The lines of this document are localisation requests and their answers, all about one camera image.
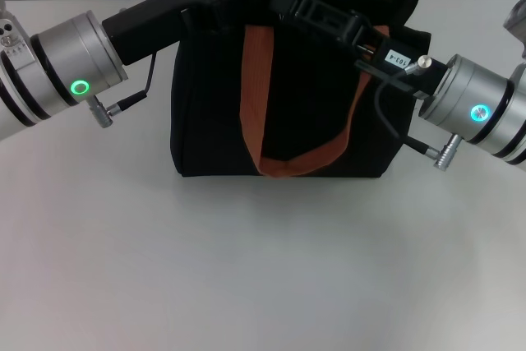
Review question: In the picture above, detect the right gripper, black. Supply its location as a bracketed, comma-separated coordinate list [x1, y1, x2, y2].
[267, 0, 458, 102]

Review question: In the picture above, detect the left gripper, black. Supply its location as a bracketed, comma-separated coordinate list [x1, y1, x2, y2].
[100, 0, 256, 69]

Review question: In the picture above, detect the black food bag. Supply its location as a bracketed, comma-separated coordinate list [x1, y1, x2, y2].
[170, 0, 433, 180]

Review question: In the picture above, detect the right gripper cable with connector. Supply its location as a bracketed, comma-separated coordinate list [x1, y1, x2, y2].
[375, 54, 464, 172]

